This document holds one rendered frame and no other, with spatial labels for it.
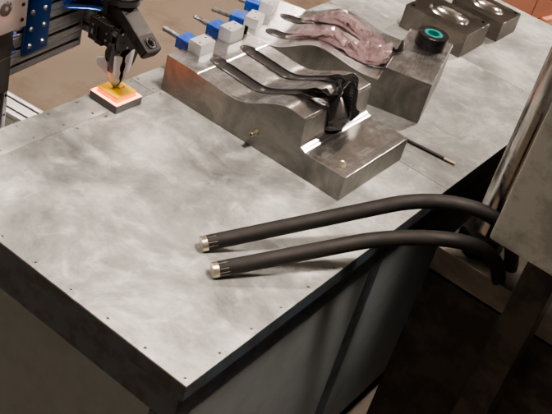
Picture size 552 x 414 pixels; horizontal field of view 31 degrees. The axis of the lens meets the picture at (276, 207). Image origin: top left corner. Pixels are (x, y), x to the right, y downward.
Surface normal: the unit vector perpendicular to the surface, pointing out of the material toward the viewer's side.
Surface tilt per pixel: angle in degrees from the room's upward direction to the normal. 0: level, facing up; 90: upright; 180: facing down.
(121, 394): 90
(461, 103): 0
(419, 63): 0
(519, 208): 90
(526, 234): 90
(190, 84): 90
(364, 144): 0
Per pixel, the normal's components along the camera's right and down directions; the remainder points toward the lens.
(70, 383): -0.59, 0.36
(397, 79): -0.33, 0.50
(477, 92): 0.23, -0.78
